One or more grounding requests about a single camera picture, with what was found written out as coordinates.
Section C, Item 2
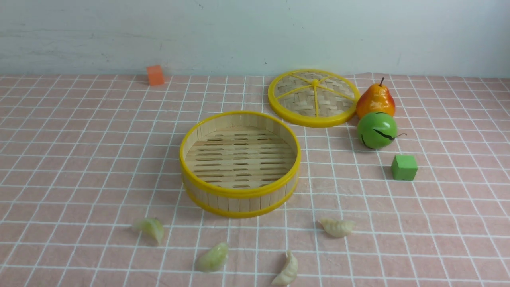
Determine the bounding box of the white dumpling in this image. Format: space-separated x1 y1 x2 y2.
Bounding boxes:
271 250 299 286
319 217 356 238

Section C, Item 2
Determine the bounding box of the green dumpling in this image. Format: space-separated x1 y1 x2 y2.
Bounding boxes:
131 217 165 246
195 242 229 273

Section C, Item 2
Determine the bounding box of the bamboo steamer tray yellow rim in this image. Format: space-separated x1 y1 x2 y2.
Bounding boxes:
180 111 301 218

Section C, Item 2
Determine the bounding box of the bamboo steamer lid yellow rim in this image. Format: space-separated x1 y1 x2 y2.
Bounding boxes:
267 69 361 128

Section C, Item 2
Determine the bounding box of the orange foam cube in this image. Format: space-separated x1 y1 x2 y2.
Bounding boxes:
146 65 165 86

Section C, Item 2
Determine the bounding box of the green toy apple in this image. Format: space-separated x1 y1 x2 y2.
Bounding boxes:
357 112 407 149

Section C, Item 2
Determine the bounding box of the orange yellow toy pear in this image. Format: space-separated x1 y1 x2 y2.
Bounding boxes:
356 77 396 119

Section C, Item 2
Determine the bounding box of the green foam cube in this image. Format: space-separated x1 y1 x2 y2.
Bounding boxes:
390 154 418 181

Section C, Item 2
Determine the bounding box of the pink checkered tablecloth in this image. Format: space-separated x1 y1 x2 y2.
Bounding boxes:
0 75 510 287

